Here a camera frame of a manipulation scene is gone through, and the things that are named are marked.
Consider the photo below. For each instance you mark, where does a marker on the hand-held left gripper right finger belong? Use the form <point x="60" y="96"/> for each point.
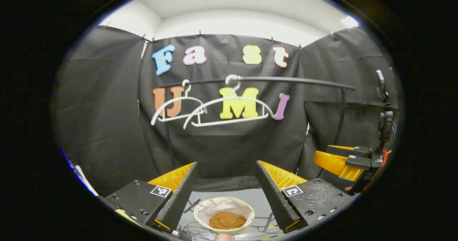
<point x="273" y="198"/>

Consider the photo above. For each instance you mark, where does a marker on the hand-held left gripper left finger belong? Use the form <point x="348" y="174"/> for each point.
<point x="180" y="198"/>

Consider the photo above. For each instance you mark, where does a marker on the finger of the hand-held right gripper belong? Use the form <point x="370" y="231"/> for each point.
<point x="332" y="164"/>
<point x="343" y="150"/>

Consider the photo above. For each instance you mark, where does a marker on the round white laundry hamper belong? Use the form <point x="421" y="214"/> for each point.
<point x="214" y="207"/>

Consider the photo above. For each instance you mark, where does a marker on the brown collared shirt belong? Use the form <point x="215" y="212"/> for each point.
<point x="225" y="220"/>

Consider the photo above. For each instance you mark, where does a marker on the white hanger with taped hook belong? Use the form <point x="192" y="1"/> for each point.
<point x="229" y="120"/>

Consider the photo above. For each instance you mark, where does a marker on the white plastic hanger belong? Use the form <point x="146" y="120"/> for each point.
<point x="179" y="98"/>

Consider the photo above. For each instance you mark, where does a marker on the white and blue panel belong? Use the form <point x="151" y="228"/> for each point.
<point x="86" y="183"/>

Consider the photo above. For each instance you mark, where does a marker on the small ceiling light panel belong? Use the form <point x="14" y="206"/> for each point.
<point x="349" y="22"/>

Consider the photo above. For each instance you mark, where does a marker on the row of small black clips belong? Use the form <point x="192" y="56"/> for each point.
<point x="200" y="33"/>

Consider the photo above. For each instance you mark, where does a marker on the black clothes rail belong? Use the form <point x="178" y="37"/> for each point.
<point x="293" y="80"/>

